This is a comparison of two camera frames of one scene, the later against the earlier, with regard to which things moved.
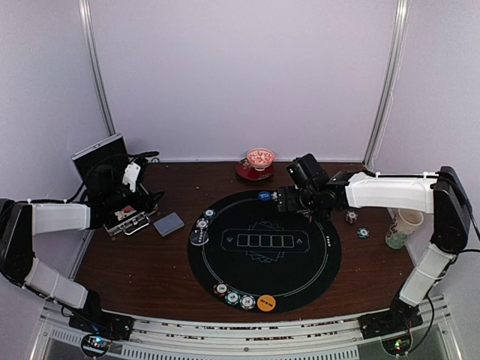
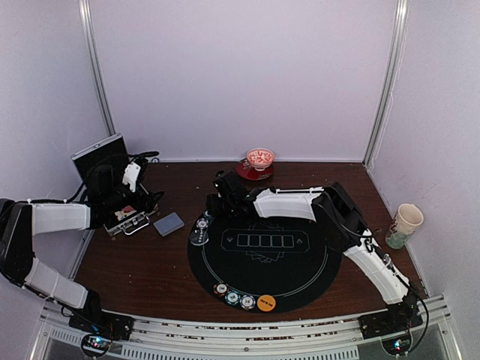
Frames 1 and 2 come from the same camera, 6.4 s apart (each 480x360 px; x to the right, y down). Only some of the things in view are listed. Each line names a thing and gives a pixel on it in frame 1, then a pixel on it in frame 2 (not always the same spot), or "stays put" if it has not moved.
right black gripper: [292, 202] -> [213, 205]
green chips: [232, 297] stays put
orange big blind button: [266, 303] stays put
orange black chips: [221, 289] stays put
